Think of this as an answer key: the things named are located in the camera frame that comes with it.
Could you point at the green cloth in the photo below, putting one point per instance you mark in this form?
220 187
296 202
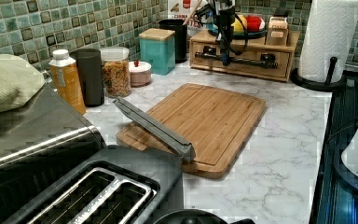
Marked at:
19 82

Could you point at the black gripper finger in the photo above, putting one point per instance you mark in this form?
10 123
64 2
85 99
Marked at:
225 56

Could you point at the small wooden box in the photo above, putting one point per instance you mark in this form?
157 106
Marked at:
277 31

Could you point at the pink bowl with white lid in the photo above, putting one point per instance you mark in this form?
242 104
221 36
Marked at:
140 73

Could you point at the teal round plate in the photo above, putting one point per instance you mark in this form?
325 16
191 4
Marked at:
240 35

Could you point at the clear jar of cereal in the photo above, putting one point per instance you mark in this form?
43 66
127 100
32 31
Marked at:
116 71

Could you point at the dark grey cylinder canister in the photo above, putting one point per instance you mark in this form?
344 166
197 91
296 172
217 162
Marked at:
89 66

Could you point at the orange bottle with white cap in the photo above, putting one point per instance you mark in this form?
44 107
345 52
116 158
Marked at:
66 79

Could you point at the large bamboo cutting board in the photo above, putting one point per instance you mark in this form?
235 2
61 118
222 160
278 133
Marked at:
217 122

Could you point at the black round appliance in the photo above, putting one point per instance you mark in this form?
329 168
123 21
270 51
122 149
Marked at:
196 216

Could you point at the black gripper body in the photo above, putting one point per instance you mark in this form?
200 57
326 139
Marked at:
224 15

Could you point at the wooden drawer with black handle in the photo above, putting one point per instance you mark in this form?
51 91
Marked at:
261 63

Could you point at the cereal box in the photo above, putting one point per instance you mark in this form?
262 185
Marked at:
180 10

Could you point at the black silver toaster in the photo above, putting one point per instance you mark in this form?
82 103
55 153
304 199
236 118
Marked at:
105 189

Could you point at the red plush toy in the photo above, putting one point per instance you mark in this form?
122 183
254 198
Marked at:
254 23

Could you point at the paper towel roll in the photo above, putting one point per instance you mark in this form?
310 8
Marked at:
330 30

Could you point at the teal canister with wooden lid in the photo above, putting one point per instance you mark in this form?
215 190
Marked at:
157 47

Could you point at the wooden drawer cabinet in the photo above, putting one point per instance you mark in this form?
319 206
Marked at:
259 43

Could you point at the silver toaster oven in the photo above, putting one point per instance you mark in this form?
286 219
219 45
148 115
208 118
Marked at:
49 149

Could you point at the black paper towel holder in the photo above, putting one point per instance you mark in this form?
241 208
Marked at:
325 86

